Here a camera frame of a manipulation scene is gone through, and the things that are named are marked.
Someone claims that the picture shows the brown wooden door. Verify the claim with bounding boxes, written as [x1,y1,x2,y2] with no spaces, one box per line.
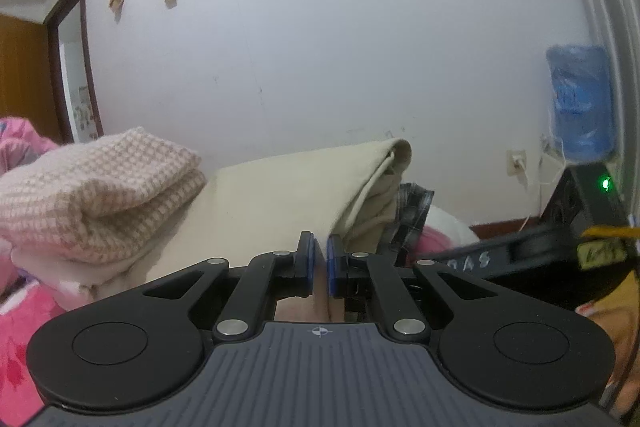
[1,0,104,144]

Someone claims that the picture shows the pink floral bed sheet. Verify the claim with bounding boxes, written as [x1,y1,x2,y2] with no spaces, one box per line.
[0,225,482,427]

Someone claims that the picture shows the person's right hand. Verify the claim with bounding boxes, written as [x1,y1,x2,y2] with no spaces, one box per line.
[576,299,639,419]

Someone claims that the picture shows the white wall socket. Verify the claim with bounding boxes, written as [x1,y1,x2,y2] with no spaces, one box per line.
[506,150,527,176]

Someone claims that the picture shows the plaid dark shirt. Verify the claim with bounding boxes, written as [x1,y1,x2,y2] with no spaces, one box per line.
[390,182,435,267]

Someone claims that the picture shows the pink grey checked duvet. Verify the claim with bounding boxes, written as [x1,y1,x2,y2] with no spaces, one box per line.
[0,117,58,174]

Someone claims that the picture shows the beige cotton jacket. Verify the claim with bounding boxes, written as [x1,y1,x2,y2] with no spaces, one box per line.
[12,136,414,323]

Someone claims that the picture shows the blue water jug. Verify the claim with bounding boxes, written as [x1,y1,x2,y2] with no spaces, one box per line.
[546,44,615,162]

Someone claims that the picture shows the pink white knitted sweater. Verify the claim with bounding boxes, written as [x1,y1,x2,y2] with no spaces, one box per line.
[1,127,206,265]

